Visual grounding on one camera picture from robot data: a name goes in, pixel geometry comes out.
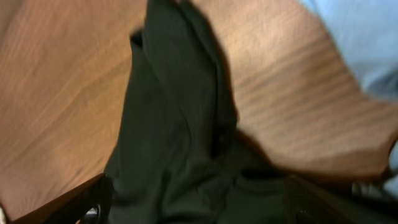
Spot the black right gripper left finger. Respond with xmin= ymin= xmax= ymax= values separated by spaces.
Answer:
xmin=13 ymin=174 xmax=113 ymax=224

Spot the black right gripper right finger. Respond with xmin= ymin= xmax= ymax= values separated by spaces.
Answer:
xmin=285 ymin=176 xmax=397 ymax=224

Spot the black t-shirt with logo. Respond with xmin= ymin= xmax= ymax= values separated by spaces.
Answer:
xmin=105 ymin=1 xmax=287 ymax=223

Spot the light blue t-shirt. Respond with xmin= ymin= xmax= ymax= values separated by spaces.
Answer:
xmin=299 ymin=0 xmax=397 ymax=101

